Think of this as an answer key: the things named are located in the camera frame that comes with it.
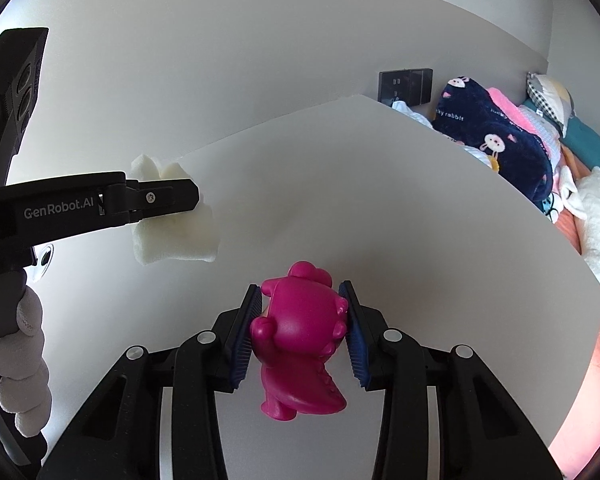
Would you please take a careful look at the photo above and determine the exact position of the white goose plush toy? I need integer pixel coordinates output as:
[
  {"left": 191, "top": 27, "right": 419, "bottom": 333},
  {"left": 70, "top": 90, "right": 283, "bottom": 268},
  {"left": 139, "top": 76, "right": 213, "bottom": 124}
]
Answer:
[{"left": 559, "top": 166, "right": 600, "bottom": 282}]

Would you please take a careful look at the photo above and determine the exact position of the grey dresser cabinet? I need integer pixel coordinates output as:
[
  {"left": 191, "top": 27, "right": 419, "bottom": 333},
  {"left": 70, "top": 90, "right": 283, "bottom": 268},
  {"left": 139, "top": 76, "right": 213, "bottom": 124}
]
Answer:
[{"left": 36, "top": 96, "right": 600, "bottom": 458}]

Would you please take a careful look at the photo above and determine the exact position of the white cartoon print cloth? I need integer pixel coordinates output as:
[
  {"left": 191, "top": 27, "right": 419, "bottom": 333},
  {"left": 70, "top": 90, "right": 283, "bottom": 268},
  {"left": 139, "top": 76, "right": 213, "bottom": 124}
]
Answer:
[{"left": 542, "top": 192, "right": 570, "bottom": 223}]

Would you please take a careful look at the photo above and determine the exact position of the black wall socket panel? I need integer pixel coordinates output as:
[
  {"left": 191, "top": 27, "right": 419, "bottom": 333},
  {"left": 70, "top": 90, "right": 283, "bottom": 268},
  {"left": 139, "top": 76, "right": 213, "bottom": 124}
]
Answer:
[{"left": 377, "top": 68, "right": 434, "bottom": 107}]

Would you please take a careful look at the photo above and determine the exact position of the cable grommet hole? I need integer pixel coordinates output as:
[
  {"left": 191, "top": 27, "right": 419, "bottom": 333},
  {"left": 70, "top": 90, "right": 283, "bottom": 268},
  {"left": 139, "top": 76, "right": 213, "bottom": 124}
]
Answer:
[{"left": 32, "top": 243, "right": 54, "bottom": 282}]

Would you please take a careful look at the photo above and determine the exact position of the pink folded cloth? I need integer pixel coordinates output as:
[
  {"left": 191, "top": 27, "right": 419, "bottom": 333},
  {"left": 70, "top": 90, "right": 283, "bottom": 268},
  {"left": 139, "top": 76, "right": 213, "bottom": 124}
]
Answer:
[{"left": 486, "top": 87, "right": 538, "bottom": 134}]

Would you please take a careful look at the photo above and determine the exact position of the bed with pink sheet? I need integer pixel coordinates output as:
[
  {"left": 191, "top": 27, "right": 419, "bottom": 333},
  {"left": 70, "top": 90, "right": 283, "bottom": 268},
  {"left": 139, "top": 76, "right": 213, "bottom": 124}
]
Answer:
[{"left": 550, "top": 148, "right": 600, "bottom": 479}]

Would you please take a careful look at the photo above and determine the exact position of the teal pillow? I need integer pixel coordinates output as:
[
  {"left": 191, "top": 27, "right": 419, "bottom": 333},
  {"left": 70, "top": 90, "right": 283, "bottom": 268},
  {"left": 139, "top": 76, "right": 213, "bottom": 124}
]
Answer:
[{"left": 562, "top": 117, "right": 600, "bottom": 170}]

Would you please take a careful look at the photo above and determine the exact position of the magenta dinosaur toy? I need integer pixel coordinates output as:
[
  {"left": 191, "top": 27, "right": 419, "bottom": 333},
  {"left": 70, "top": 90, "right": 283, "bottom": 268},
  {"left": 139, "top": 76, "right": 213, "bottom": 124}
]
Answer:
[{"left": 250, "top": 261, "right": 349, "bottom": 422}]

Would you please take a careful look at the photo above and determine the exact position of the navy rabbit print blanket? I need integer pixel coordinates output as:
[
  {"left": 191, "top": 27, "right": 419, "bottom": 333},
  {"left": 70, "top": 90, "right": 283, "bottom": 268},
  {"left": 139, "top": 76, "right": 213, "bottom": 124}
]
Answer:
[{"left": 432, "top": 76, "right": 553, "bottom": 205}]

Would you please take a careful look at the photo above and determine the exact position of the patterned grey yellow pillow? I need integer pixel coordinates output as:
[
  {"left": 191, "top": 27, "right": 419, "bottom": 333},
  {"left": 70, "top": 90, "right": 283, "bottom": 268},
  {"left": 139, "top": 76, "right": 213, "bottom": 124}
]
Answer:
[{"left": 526, "top": 72, "right": 576, "bottom": 138}]

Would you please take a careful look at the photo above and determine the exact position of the white gloved hand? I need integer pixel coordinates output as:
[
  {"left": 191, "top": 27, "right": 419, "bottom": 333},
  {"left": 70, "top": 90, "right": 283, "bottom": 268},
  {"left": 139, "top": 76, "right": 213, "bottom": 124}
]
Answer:
[{"left": 0, "top": 286, "right": 52, "bottom": 438}]

